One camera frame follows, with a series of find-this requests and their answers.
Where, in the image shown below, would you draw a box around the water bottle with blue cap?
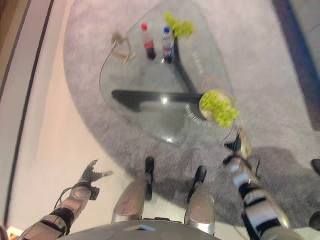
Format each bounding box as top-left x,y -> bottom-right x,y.
160,26 -> 176,65

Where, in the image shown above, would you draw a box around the dark wall trim strip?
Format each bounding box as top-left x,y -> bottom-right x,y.
0,0 -> 55,181

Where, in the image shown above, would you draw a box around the robot dark foot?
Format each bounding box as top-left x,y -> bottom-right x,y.
144,156 -> 156,201
191,165 -> 208,198

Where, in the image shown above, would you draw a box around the beige wooden ornament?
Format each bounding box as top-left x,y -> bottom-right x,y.
109,30 -> 138,65

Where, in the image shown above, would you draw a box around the cola bottle with red cap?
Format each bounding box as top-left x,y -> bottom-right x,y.
140,22 -> 158,61

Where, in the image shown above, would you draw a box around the green grape bunch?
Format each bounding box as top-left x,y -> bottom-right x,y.
162,11 -> 196,40
200,90 -> 241,129

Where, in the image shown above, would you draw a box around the dark round object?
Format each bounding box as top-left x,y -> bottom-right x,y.
310,158 -> 320,176
308,211 -> 320,230

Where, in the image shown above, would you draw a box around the glass coffee table top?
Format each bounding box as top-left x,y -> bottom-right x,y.
98,0 -> 235,145

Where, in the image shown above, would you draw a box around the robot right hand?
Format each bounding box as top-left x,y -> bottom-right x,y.
223,126 -> 254,162

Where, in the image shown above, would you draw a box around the robot grey torso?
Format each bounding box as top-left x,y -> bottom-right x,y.
62,217 -> 216,240

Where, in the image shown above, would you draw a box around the robot left silver leg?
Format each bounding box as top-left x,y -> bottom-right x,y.
110,172 -> 154,224

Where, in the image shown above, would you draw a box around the robot left dark foot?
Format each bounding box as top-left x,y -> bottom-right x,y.
144,156 -> 156,201

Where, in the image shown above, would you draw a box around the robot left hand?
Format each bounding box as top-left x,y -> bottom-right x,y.
78,159 -> 114,187

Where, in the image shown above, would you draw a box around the black table base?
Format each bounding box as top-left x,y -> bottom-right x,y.
111,36 -> 209,114

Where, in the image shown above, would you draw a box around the robot silver leg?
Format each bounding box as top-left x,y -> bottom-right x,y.
110,172 -> 154,224
185,186 -> 216,236

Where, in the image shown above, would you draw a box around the grey shaggy rug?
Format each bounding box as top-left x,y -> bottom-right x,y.
61,0 -> 320,230

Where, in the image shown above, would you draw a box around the robot right silver leg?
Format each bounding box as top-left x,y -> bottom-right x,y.
185,186 -> 216,236

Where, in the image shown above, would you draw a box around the robot right dark foot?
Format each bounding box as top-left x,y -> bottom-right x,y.
191,165 -> 208,198

